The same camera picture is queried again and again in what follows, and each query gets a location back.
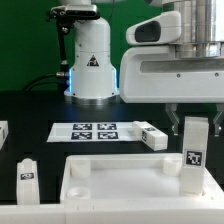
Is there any black camera on stand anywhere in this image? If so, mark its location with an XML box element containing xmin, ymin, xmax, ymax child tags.
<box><xmin>45</xmin><ymin>4</ymin><xmax>100</xmax><ymax>77</ymax></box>

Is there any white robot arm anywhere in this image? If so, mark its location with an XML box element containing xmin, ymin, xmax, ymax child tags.
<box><xmin>59</xmin><ymin>0</ymin><xmax>224</xmax><ymax>134</ymax></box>

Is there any black cable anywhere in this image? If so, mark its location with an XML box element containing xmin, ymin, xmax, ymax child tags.
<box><xmin>21</xmin><ymin>73</ymin><xmax>68</xmax><ymax>92</ymax></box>

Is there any white L-shaped fence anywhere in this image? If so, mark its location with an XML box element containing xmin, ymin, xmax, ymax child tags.
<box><xmin>0</xmin><ymin>169</ymin><xmax>224</xmax><ymax>224</ymax></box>

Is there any white marker base plate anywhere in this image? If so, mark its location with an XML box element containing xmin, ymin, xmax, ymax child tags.
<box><xmin>47</xmin><ymin>122</ymin><xmax>138</xmax><ymax>143</ymax></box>

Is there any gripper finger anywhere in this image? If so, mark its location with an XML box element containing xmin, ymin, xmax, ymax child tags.
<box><xmin>213</xmin><ymin>103</ymin><xmax>224</xmax><ymax>136</ymax></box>

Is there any white desk tabletop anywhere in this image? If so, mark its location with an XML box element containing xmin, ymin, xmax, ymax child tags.
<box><xmin>60</xmin><ymin>153</ymin><xmax>224</xmax><ymax>208</ymax></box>

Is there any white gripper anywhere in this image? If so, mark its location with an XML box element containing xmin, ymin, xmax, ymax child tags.
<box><xmin>119</xmin><ymin>46</ymin><xmax>224</xmax><ymax>135</ymax></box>

